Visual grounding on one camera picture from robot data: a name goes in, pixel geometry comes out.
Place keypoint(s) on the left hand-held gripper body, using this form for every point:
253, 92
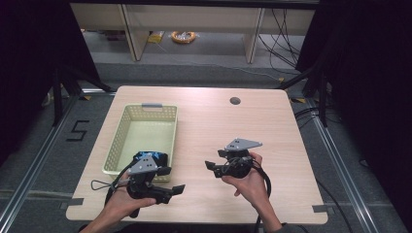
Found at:
142, 184

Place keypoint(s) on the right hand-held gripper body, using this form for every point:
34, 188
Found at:
238, 161

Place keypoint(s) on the blue patterned black glove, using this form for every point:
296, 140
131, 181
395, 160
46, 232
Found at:
145, 156

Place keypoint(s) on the yellow plastic basket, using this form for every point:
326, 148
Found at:
145, 136

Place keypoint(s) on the person's left hand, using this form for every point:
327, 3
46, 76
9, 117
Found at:
126, 204

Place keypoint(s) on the person's right hand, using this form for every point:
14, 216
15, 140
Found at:
249, 186

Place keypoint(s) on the grey tape strip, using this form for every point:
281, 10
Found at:
320, 208
75, 201

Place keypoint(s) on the black metal stand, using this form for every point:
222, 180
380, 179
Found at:
58, 97
323, 97

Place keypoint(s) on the yellow packet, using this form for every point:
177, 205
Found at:
155, 37

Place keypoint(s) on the light wooden desk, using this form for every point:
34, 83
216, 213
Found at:
194, 19

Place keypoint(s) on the dark curtain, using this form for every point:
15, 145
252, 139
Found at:
29, 48
372, 81

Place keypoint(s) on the aluminium floor rail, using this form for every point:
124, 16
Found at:
340, 168
35, 161

